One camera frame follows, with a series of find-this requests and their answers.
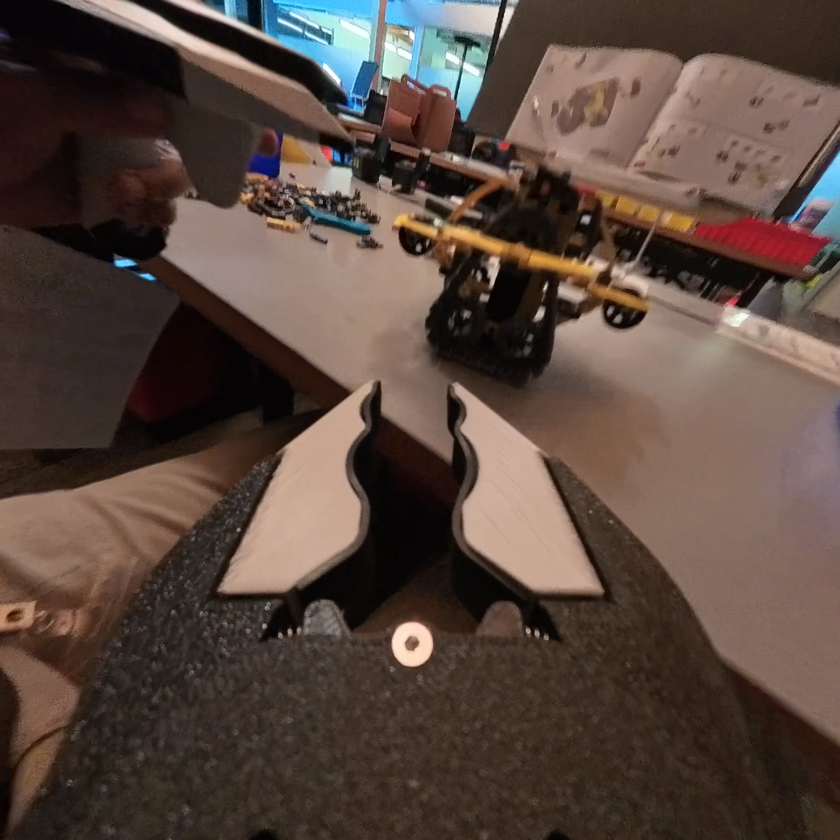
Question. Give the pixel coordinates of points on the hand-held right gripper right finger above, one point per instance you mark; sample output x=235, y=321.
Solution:
x=525, y=518

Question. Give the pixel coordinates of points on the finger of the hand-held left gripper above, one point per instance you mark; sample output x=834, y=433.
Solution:
x=262, y=46
x=262, y=98

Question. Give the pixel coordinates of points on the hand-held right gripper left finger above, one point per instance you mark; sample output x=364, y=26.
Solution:
x=302, y=518

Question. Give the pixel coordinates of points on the yellow tracked toy vehicle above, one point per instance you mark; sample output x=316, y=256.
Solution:
x=485, y=328

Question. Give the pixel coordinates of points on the instruction booklet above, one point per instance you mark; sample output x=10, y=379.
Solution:
x=722, y=118

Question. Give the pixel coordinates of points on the person's left hand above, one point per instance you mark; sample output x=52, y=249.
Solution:
x=52, y=151

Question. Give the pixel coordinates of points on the pile of toy parts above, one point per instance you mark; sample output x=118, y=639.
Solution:
x=289, y=197

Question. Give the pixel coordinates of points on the black battery charger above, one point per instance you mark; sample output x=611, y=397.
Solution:
x=371, y=161
x=412, y=172

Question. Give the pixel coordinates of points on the teal plastic tool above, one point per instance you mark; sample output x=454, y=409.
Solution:
x=334, y=222

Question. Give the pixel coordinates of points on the brown paper bag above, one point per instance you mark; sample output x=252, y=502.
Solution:
x=420, y=111

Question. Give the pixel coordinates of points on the brown edged background table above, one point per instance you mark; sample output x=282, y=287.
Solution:
x=722, y=259

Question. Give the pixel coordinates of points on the yellow plastic bin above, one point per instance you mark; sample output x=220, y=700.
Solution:
x=646, y=213
x=620, y=205
x=676, y=222

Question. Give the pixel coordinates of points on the white book stand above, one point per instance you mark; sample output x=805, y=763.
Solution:
x=656, y=187

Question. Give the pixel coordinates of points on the red plastic bin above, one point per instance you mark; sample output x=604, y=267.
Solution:
x=754, y=243

